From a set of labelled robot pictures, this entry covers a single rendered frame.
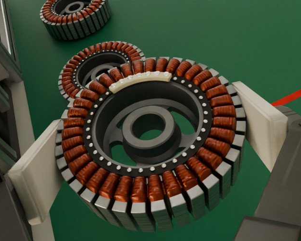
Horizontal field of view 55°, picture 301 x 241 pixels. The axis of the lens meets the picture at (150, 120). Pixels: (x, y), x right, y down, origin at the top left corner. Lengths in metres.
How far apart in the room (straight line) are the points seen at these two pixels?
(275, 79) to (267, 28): 0.10
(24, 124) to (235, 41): 0.30
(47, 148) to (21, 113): 0.26
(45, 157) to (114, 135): 0.05
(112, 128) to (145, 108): 0.03
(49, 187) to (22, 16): 0.49
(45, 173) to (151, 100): 0.09
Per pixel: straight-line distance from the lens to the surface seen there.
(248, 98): 0.16
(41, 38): 0.54
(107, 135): 0.19
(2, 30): 0.55
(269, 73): 0.38
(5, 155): 0.32
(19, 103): 0.44
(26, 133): 0.40
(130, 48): 0.38
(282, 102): 0.35
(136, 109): 0.18
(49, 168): 0.17
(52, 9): 0.52
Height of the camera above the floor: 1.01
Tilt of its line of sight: 51 degrees down
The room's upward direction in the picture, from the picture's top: 17 degrees counter-clockwise
